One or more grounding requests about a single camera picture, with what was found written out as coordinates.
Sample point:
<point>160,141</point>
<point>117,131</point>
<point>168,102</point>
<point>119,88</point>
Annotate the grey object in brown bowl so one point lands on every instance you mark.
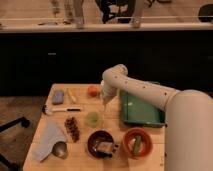
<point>105,147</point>

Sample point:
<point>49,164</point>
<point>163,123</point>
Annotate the green plastic tray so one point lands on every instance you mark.
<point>137,112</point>

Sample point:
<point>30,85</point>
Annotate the dark brown bowl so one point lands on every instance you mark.
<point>95,140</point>

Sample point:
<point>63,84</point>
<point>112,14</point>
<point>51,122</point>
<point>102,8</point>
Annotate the orange bowl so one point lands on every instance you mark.
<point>129,140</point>

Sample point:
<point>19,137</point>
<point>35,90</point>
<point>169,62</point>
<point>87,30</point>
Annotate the green item in orange bowl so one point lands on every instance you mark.
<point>137,145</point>

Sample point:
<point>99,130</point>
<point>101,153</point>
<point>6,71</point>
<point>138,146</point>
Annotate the green plastic cup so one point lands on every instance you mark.
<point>92,119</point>

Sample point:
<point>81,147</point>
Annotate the black chair background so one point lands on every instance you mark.
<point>121,10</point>

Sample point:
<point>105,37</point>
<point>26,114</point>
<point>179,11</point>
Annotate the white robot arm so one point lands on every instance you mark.
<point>189,118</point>

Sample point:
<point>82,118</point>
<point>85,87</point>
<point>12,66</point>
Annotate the metal spoon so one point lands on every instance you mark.
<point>60,150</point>

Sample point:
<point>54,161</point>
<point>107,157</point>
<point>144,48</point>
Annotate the blue sponge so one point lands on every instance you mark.
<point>58,97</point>

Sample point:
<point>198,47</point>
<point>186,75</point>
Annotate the brown grape cluster toy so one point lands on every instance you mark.
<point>72,128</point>

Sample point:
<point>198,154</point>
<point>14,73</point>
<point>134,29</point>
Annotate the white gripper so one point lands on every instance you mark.
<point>108,92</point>

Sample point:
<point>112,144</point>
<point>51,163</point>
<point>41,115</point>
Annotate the grey cloth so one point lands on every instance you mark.
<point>50,136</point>

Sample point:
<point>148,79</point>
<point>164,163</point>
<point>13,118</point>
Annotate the orange tomato toy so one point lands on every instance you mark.
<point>93,91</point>

